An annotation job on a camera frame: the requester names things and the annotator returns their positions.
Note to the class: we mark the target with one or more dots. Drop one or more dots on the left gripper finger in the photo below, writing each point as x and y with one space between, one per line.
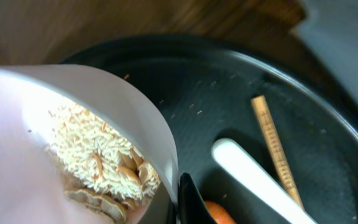
191 207

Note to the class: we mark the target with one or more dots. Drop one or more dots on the orange carrot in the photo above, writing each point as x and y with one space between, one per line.
218 213

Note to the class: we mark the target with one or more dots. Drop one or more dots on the white plastic fork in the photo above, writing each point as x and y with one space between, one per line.
241 166

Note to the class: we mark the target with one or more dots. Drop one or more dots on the rice and peanut scraps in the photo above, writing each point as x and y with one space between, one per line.
99 167

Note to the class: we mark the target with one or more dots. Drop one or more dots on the wooden chopstick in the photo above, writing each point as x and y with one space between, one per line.
275 147

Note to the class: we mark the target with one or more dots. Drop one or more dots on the pink bowl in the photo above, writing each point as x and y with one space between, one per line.
30 188

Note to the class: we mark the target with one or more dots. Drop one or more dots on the round black tray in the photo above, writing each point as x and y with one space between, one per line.
257 141

